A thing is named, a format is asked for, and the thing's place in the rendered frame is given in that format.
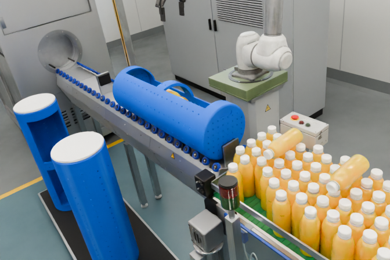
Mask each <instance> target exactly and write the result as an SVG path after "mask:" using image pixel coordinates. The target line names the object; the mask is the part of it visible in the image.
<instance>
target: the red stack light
mask: <svg viewBox="0 0 390 260"><path fill-rule="evenodd" d="M218 187H219V194H220V196H221V197H223V198H225V199H232V198H235V197H237V196H238V194H239V183H238V184H237V186H235V187H234V188H232V189H223V188H221V187H220V186H219V185H218Z"/></svg>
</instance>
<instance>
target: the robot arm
mask: <svg viewBox="0 0 390 260"><path fill-rule="evenodd" d="M165 1H166V0H156V5H155V7H157V8H159V14H160V18H161V21H164V22H165V21H166V20H165V8H163V6H164V4H165ZM179 1H180V2H179V15H181V16H184V15H185V13H184V2H186V0H179ZM282 19H283V0H265V13H264V31H263V34H262V35H261V37H260V36H259V35H258V34H257V33H256V32H254V31H247V32H244V33H241V34H240V36H239V37H238V39H237V43H236V57H237V65H238V66H235V67H234V69H235V70H236V71H237V72H235V73H233V74H232V77H237V78H242V79H245V80H249V81H255V80H256V79H257V78H259V77H261V76H263V75H264V74H266V73H269V72H270V71H272V72H277V71H282V70H285V69H287V68H288V67H289V66H290V65H291V63H292V60H293V55H292V53H291V50H290V48H289V47H288V45H287V41H286V38H285V36H284V35H283V34H282V33H281V31H282Z"/></svg>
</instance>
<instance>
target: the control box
mask: <svg viewBox="0 0 390 260"><path fill-rule="evenodd" d="M292 115H298V116H299V118H297V119H296V120H294V119H292V118H291V116H292ZM306 119H307V120H306ZM299 121H303V122H304V123H303V124H300V123H299ZM313 122H315V123H313ZM306 123H310V126H309V127H307V126H305V124H306ZM328 126H329V124H326V123H324V122H321V121H318V120H315V119H312V118H310V117H307V116H304V115H302V114H298V113H295V112H291V113H290V114H288V115H286V116H285V117H283V118H282V119H280V134H284V133H285V132H287V131H288V130H290V129H291V128H297V129H299V130H300V131H301V132H302V135H303V140H302V141H301V142H300V143H303V144H305V147H306V148H308V149H311V150H313V147H314V145H322V146H323V145H325V144H326V143H327V142H328Z"/></svg>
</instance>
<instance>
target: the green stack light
mask: <svg viewBox="0 0 390 260"><path fill-rule="evenodd" d="M220 200H221V206H222V208H223V209H225V210H228V211H232V210H235V209H237V208H238V207H239V206H240V195H239V194H238V196H237V197H235V198H232V199H225V198H223V197H221V196H220Z"/></svg>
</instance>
